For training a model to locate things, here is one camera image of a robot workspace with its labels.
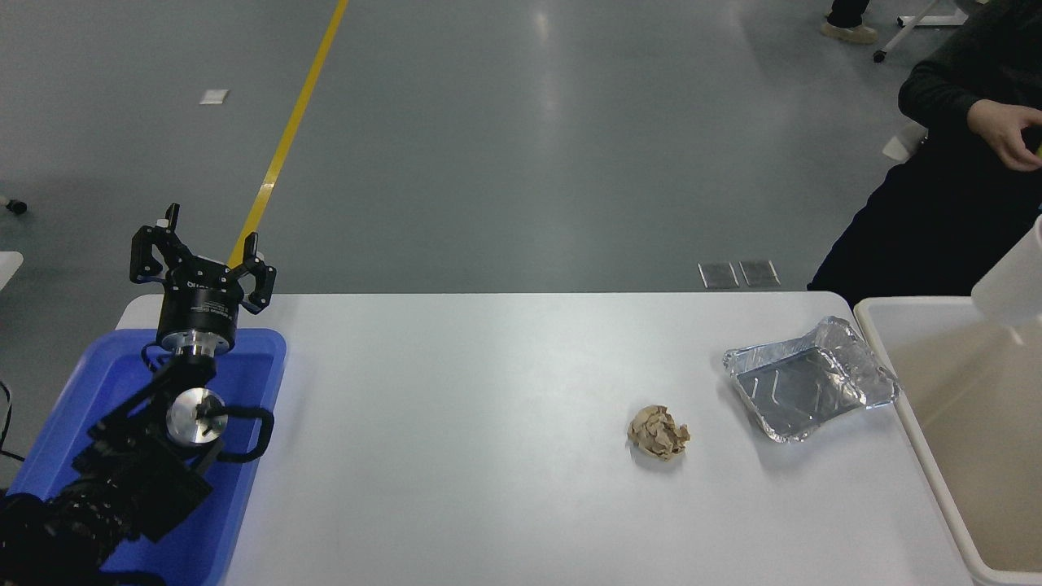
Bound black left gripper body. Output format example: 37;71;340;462
156;260;245;352

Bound person's hand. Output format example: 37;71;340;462
967;99;1042;172

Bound blue plastic tray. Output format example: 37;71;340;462
7;328;287;586

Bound crumpled tan paper ball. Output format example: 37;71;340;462
627;405;691;461

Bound silver foil tray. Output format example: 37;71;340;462
723;316;900;443

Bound person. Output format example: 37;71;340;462
820;0;879;45
808;0;1042;310

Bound white chair seat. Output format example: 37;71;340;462
882;122;929;162

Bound white wheeled stand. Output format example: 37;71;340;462
873;0;970;63

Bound large pale bin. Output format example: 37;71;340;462
853;295;1042;586

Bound thin black cable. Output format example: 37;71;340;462
0;381;25;461

